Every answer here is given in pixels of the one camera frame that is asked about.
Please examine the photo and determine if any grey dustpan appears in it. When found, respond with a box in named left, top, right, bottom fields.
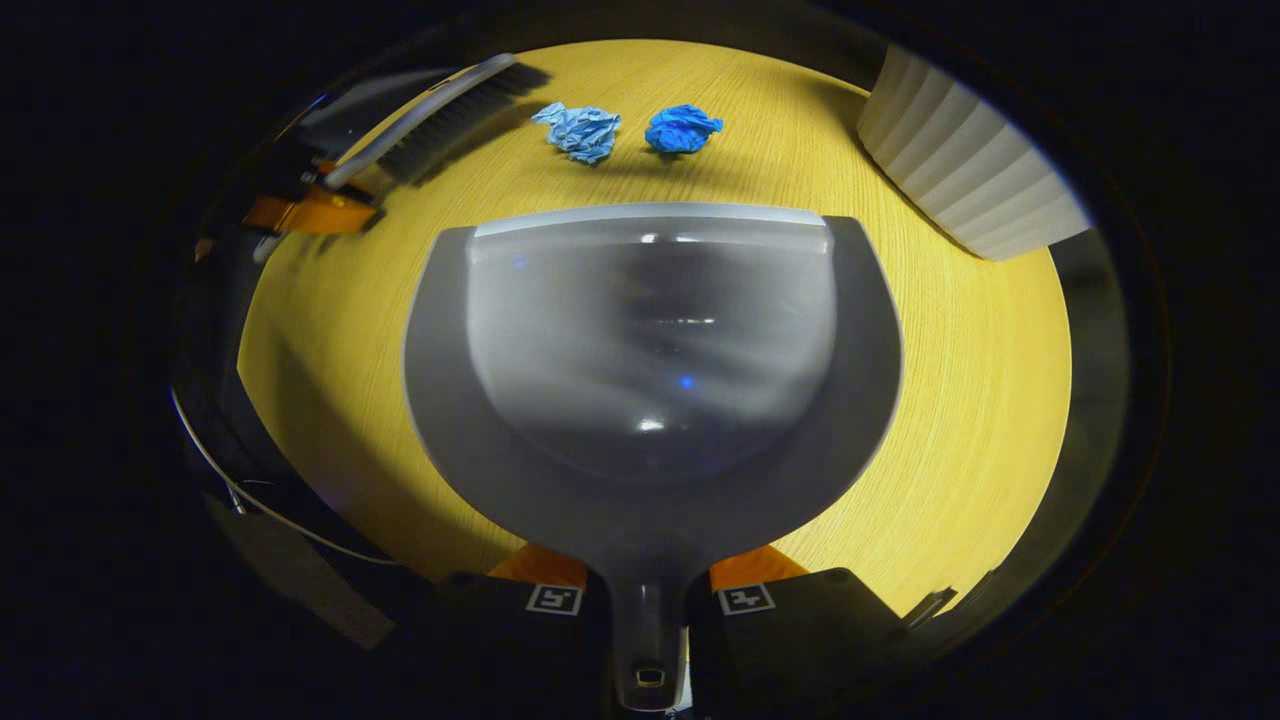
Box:
left=402, top=203, right=906, bottom=713

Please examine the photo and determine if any grey flat panel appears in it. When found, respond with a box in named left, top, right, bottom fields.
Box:
left=205, top=495, right=396, bottom=651

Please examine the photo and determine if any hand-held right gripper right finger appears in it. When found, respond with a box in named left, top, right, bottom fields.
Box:
left=688, top=545, right=906, bottom=720

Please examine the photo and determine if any small grey broom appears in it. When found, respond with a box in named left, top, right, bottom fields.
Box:
left=318, top=53, right=553, bottom=193

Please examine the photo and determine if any yellow wooden desktop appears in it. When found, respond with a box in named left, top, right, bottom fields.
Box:
left=236, top=38, right=1073, bottom=619

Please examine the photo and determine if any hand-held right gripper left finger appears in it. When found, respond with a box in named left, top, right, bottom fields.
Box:
left=400, top=543, right=613, bottom=720

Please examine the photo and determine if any white cable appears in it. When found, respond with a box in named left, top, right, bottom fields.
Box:
left=168, top=388, right=401, bottom=567

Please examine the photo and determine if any light blue paper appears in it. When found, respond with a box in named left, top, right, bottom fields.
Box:
left=530, top=101, right=622, bottom=166

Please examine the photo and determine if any dark blue paper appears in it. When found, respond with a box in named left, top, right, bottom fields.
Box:
left=644, top=104, right=724, bottom=155

